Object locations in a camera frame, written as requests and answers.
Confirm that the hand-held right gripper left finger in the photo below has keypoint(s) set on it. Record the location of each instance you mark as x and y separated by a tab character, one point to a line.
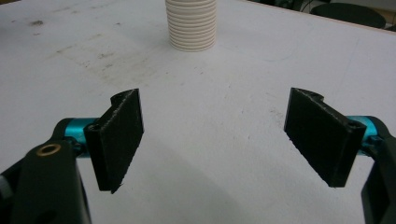
116	140

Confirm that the white table mat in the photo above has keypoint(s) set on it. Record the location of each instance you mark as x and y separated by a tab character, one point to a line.
202	93

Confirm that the black round stool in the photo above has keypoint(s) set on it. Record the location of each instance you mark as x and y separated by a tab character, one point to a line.
348	14

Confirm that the stack of white paper cups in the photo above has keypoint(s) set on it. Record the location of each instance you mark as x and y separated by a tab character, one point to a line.
191	25

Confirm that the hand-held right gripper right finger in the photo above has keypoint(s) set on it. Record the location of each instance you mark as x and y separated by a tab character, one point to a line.
323	140

